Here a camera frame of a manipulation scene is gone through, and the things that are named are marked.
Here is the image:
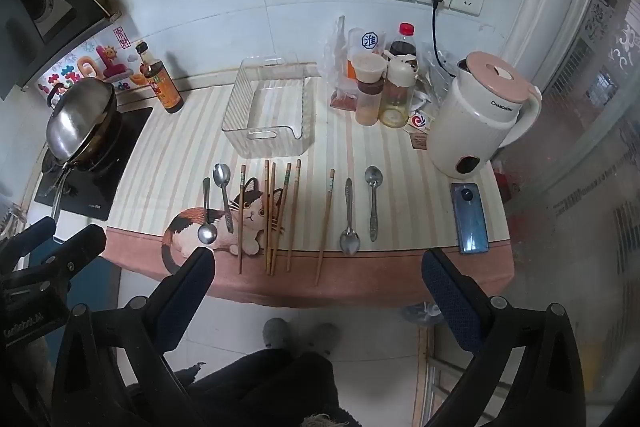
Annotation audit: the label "clear plastic bag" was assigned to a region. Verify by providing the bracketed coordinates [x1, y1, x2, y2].
[322, 16, 361, 110]

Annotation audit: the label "oil bottle with white cap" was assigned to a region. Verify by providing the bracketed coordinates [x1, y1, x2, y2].
[378, 56, 418, 129]

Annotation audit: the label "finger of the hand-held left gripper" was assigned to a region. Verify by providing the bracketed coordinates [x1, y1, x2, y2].
[10, 224, 107, 289]
[0, 216, 57, 259]

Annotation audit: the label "black wok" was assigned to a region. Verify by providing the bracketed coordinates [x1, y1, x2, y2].
[50, 107, 126, 223]

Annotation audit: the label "striped cat tablecloth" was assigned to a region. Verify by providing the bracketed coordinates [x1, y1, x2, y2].
[102, 72, 516, 308]

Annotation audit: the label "cream plastic container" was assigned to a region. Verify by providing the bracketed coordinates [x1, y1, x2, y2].
[426, 52, 542, 180]

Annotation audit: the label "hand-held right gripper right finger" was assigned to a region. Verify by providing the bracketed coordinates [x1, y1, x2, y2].
[421, 248, 587, 427]

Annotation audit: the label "small cardboard box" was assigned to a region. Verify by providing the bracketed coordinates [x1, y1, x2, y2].
[407, 109, 433, 150]

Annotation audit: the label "metal spoon with patterned handle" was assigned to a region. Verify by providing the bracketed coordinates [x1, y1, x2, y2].
[212, 163, 236, 234]
[364, 166, 383, 242]

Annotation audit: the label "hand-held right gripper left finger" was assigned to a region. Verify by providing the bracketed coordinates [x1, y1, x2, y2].
[52, 247, 216, 427]

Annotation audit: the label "steel pot with lid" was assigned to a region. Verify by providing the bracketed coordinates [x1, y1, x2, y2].
[46, 77, 117, 160]

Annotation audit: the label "black power cable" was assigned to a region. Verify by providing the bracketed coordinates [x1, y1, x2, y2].
[431, 2, 458, 78]

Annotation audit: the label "crumpled plastic bag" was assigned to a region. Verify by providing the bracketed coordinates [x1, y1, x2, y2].
[402, 302, 443, 328]

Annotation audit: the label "clear plastic container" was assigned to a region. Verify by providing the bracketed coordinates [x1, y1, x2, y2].
[221, 53, 318, 158]

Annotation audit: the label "dark bottle with red cap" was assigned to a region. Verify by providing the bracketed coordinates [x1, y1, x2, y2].
[387, 23, 418, 62]

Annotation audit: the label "colourful wall sticker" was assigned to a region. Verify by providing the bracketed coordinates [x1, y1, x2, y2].
[37, 27, 151, 95]

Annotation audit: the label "grey slipper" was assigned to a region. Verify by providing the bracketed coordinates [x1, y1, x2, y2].
[262, 318, 293, 353]
[305, 323, 341, 355]

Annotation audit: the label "soy sauce bottle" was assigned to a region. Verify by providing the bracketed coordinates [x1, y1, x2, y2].
[135, 41, 185, 114]

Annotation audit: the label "range hood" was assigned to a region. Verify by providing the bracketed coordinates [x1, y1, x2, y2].
[0, 0, 121, 100]

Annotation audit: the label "plain dark metal spoon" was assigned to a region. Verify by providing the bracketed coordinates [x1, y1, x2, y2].
[197, 178, 218, 244]

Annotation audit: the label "blue smartphone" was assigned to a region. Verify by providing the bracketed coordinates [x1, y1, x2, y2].
[450, 182, 491, 255]

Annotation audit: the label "white and orange salt bag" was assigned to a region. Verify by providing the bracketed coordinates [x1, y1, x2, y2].
[346, 27, 386, 80]

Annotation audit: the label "person's legs in dark pants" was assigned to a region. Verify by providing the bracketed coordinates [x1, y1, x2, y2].
[125, 347, 353, 427]

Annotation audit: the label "black cooktop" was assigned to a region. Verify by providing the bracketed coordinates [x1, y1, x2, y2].
[34, 107, 155, 222]

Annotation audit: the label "metal rack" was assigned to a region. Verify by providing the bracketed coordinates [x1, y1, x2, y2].
[419, 326, 478, 427]

